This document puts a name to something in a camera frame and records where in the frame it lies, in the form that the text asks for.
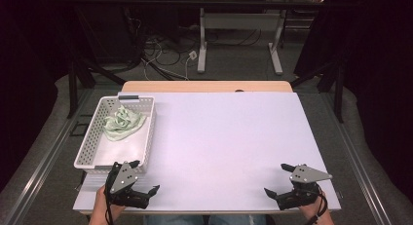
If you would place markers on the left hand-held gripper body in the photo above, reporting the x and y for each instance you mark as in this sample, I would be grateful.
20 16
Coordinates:
124 180

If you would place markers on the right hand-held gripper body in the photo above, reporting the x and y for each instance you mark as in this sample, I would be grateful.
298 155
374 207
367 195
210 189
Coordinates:
307 175

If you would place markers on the white perforated plastic basket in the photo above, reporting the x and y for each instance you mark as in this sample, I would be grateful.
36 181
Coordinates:
123 150

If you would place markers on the light green cloth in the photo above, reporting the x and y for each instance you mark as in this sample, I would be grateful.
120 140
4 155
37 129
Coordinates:
122 124

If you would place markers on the person's left hand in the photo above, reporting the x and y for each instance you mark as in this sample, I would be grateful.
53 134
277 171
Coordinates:
103 203

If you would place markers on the person's right hand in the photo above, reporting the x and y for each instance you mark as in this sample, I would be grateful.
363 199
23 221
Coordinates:
311 209

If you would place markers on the black metal stand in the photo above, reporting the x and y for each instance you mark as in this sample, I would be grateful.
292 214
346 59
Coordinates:
74 88
339 88

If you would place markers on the wooden table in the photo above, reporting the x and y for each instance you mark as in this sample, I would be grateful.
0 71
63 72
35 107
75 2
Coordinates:
207 86

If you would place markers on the white power strip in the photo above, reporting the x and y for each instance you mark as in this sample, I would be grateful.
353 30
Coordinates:
193 55

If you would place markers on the dark curtain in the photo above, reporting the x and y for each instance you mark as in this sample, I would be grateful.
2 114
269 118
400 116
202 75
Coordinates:
22 88
380 72

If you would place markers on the white desk with metal legs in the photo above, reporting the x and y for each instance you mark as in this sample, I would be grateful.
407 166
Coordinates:
240 21

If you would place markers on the aluminium floor rail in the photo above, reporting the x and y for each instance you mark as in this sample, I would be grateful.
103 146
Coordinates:
42 168
357 160

